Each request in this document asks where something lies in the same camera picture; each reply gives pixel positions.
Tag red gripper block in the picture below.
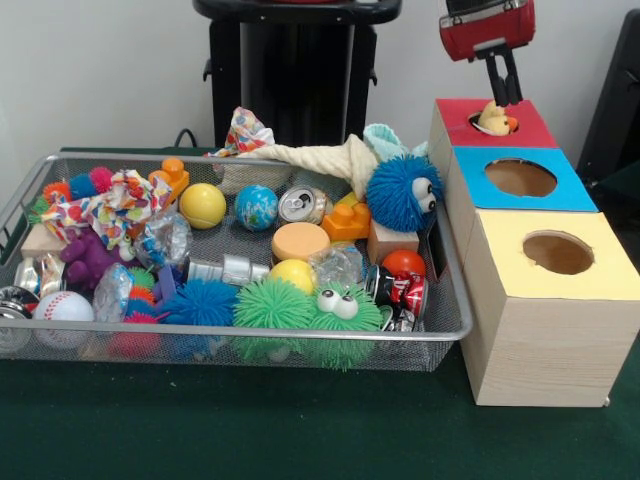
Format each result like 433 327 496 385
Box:
438 0 537 107

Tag small yellow duck toy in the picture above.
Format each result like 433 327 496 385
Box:
471 100 519 138

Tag mint green muslin cloth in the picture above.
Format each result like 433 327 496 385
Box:
361 123 429 167

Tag blue spiky ball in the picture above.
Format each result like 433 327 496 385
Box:
364 154 445 235
160 277 241 328

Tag cream yellow muslin cloth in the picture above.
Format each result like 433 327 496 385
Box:
238 135 381 199

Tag blue globe ball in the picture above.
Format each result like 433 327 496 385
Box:
235 185 280 232

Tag shallow clear mesh bin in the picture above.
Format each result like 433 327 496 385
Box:
0 152 473 373

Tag wooden box with three holes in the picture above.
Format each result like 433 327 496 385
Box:
426 97 640 408

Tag black upright panel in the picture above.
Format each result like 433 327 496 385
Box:
578 10 640 188

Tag small wooden cube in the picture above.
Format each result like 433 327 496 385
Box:
367 220 422 266

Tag orange toy building blocks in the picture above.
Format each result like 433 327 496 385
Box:
322 193 374 244

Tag silver drink can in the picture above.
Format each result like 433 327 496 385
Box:
279 186 332 225

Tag crushed red soda can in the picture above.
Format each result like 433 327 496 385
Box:
362 263 432 321

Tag round orange disc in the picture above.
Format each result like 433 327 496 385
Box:
271 222 332 264

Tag green furry googly-eyed toy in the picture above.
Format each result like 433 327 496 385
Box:
305 285 386 372

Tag green spiky ball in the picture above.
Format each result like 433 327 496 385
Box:
233 277 317 334

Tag large yellow ball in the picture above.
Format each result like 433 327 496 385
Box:
179 183 228 230

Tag dark green table cloth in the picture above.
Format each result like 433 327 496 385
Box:
0 148 640 480

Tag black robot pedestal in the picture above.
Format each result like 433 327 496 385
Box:
193 0 403 151

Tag black cable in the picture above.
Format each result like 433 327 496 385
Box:
174 127 200 151

